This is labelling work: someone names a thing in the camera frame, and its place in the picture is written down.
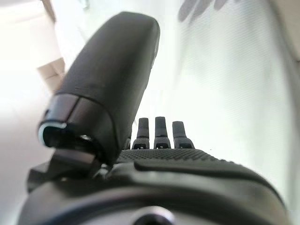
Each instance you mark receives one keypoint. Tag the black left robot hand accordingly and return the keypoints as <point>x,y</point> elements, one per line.
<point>112,70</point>

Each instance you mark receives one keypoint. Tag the bed with white duvet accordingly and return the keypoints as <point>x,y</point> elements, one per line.
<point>290,23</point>

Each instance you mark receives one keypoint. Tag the brown wooden nightstand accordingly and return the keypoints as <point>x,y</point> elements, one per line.
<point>51,75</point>

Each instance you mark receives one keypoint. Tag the white textured blanket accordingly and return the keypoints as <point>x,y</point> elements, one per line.
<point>222,82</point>

